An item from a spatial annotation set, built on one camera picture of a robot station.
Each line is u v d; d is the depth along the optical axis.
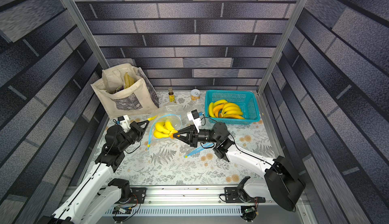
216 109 1.02
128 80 0.95
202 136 0.61
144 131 0.71
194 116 0.60
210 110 1.00
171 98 1.08
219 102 1.10
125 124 0.70
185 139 0.62
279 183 0.41
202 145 0.65
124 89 0.84
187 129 0.63
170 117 0.67
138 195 0.74
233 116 1.01
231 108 1.00
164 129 0.62
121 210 0.71
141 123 0.75
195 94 1.11
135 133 0.68
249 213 0.73
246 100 1.09
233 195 0.74
